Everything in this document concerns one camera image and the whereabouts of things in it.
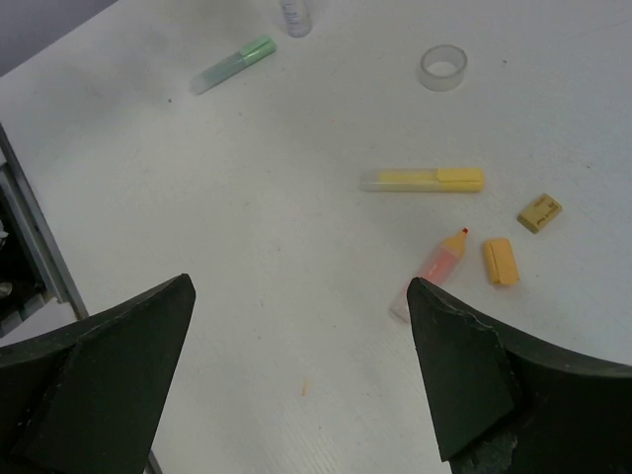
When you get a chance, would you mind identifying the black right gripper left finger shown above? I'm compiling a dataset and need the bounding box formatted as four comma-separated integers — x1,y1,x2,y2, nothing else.
1,274,196,473

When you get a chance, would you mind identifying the blue spray bottle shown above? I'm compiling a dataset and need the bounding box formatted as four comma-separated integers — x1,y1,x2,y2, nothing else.
279,0,312,38

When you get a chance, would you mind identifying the tan eraser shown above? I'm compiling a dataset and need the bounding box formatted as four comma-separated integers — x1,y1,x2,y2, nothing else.
516,194,563,234

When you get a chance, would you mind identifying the yellow highlighter pen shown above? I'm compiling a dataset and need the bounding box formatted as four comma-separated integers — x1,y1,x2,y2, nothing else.
359,168,486,193

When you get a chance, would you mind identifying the green highlighter pen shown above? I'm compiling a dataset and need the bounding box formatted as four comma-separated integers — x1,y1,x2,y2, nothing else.
190,35,277,95

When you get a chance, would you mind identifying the clear tape roll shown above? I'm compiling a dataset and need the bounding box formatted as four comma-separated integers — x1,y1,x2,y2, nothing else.
419,44,468,92

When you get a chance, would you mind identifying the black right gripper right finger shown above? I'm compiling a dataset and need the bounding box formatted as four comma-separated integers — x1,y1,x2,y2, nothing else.
407,278,631,473

